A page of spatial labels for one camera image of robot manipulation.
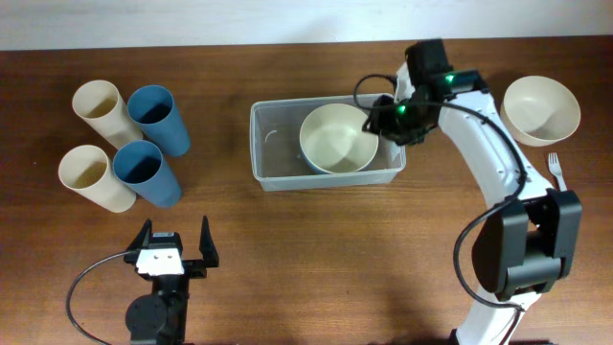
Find clear plastic storage container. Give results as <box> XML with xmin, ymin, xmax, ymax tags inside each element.
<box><xmin>250</xmin><ymin>95</ymin><xmax>406</xmax><ymax>192</ymax></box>

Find cream cup far left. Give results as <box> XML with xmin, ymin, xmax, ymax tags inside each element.
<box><xmin>72</xmin><ymin>80</ymin><xmax>144</xmax><ymax>150</ymax></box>

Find white plastic fork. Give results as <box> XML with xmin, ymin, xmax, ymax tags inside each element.
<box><xmin>548</xmin><ymin>152</ymin><xmax>567</xmax><ymax>192</ymax></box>

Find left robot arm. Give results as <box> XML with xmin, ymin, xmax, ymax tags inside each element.
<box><xmin>124</xmin><ymin>218</ymin><xmax>219</xmax><ymax>345</ymax></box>

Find blue cup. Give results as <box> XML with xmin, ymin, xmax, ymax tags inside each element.
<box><xmin>112</xmin><ymin>140</ymin><xmax>182</xmax><ymax>208</ymax></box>
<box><xmin>127</xmin><ymin>84</ymin><xmax>191</xmax><ymax>157</ymax></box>

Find cream bowl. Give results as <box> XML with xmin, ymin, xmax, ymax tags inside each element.
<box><xmin>500</xmin><ymin>76</ymin><xmax>581</xmax><ymax>147</ymax></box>
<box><xmin>299</xmin><ymin>103</ymin><xmax>379</xmax><ymax>174</ymax></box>

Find cream cup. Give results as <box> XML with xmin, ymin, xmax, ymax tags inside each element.
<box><xmin>57</xmin><ymin>145</ymin><xmax>136</xmax><ymax>213</ymax></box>
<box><xmin>72</xmin><ymin>80</ymin><xmax>144</xmax><ymax>150</ymax></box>

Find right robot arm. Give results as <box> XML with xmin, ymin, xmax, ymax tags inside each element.
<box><xmin>362</xmin><ymin>38</ymin><xmax>582</xmax><ymax>344</ymax></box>

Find blue bowl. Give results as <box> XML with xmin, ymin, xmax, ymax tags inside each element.
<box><xmin>301</xmin><ymin>152</ymin><xmax>330</xmax><ymax>174</ymax></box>

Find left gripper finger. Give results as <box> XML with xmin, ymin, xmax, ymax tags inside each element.
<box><xmin>126</xmin><ymin>218</ymin><xmax>152</xmax><ymax>251</ymax></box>
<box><xmin>199</xmin><ymin>216</ymin><xmax>219</xmax><ymax>262</ymax></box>

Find cream cup near left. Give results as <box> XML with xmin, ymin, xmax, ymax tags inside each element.
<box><xmin>57</xmin><ymin>145</ymin><xmax>136</xmax><ymax>213</ymax></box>

